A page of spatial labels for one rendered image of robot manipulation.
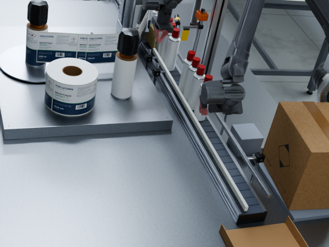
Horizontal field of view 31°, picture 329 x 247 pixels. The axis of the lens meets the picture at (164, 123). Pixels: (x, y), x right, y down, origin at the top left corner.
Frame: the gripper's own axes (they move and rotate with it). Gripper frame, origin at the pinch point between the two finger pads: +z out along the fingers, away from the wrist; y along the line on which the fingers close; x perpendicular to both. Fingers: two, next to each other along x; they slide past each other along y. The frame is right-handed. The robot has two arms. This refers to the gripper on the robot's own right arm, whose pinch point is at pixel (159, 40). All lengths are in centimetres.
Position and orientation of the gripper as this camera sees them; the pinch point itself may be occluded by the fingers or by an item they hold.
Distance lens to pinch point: 256.4
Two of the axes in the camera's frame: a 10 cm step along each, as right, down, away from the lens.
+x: 9.3, -0.4, 3.6
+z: -1.9, 8.0, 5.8
